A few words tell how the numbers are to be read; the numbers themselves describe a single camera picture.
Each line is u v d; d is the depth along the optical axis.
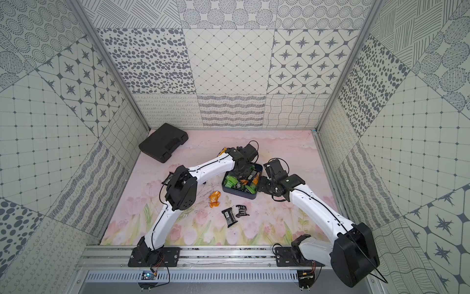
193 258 0.75
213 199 0.89
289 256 0.74
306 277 0.73
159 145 1.08
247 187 0.90
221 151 1.08
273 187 0.61
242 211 0.86
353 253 0.39
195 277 0.70
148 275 0.72
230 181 0.92
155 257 0.67
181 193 0.60
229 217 0.84
